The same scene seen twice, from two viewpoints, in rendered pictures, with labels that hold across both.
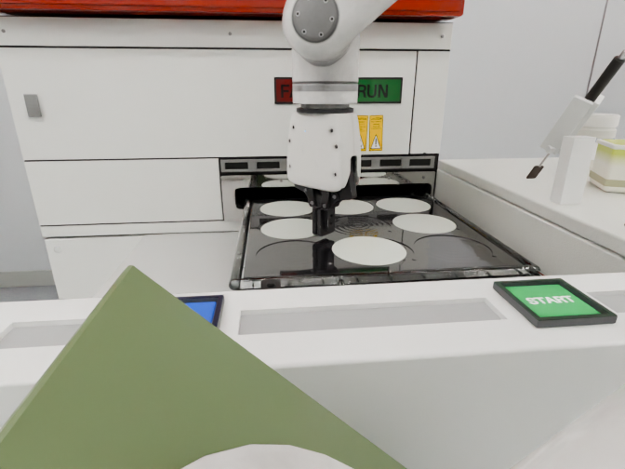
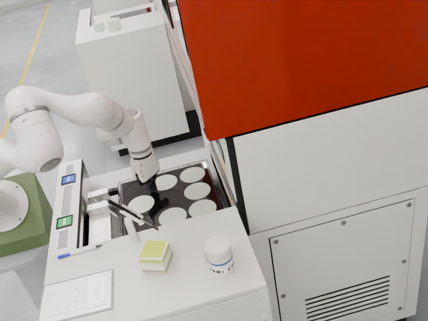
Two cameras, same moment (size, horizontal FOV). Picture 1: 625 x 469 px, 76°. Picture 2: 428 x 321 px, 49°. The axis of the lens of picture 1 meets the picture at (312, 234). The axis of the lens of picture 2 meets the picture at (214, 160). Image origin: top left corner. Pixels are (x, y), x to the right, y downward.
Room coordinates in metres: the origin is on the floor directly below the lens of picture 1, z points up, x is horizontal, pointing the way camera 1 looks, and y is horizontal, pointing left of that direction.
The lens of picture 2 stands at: (0.82, -1.43, 1.95)
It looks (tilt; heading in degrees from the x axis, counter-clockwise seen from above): 34 degrees down; 91
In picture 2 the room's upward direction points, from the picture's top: 12 degrees counter-clockwise
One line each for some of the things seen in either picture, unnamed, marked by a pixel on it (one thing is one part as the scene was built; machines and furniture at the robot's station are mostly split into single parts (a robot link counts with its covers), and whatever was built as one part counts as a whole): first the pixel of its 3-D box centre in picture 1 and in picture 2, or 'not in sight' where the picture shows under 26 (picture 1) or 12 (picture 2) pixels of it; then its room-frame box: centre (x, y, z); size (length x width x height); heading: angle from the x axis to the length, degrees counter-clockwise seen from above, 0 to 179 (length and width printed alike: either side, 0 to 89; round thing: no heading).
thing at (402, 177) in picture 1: (329, 194); (223, 182); (0.82, -0.04, 0.89); 0.44 x 0.02 x 0.10; 96
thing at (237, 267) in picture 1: (243, 232); (162, 172); (0.59, 0.11, 0.90); 0.37 x 0.01 x 0.01; 6
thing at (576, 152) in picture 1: (566, 149); (134, 222); (0.52, -0.33, 1.03); 0.06 x 0.04 x 0.13; 6
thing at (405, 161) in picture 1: (330, 164); (221, 168); (0.82, -0.04, 0.96); 0.44 x 0.01 x 0.02; 96
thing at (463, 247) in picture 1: (358, 226); (169, 199); (0.61, -0.07, 0.90); 0.34 x 0.34 x 0.01; 6
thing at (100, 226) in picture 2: not in sight; (100, 227); (0.35, -0.12, 0.87); 0.36 x 0.08 x 0.03; 96
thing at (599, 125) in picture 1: (591, 140); (220, 256); (0.77, -0.52, 1.01); 0.07 x 0.07 x 0.10
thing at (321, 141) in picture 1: (324, 144); (144, 163); (0.55, -0.02, 1.03); 0.10 x 0.07 x 0.11; 47
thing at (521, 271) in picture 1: (390, 277); (120, 211); (0.43, -0.09, 0.90); 0.38 x 0.01 x 0.01; 96
